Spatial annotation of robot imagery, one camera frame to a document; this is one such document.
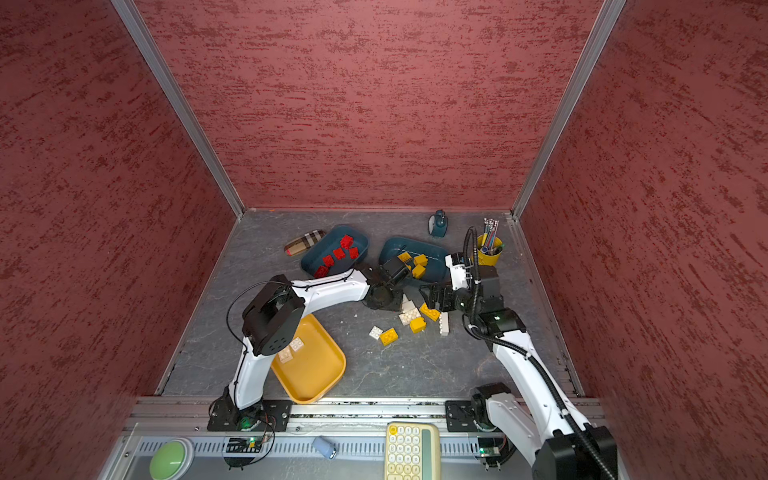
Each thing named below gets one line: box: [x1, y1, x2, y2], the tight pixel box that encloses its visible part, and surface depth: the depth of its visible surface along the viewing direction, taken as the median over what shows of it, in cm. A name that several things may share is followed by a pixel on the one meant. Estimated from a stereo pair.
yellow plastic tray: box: [271, 314, 347, 404], surface depth 82 cm
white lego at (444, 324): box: [439, 312, 449, 336], surface depth 91 cm
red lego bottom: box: [340, 235, 354, 250], surface depth 110 cm
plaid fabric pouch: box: [284, 229, 326, 256], surface depth 109 cm
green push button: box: [149, 437, 196, 480], surface depth 68 cm
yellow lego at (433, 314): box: [420, 303, 441, 322], surface depth 94 cm
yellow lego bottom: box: [380, 327, 399, 346], surface depth 89 cm
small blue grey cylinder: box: [312, 436, 337, 460], surface depth 70 cm
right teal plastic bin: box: [378, 236, 451, 283], surface depth 106 cm
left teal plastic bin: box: [301, 224, 369, 277], surface depth 108 cm
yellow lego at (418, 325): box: [410, 317, 427, 334], surface depth 91 cm
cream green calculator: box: [384, 422, 442, 480], surface depth 69 cm
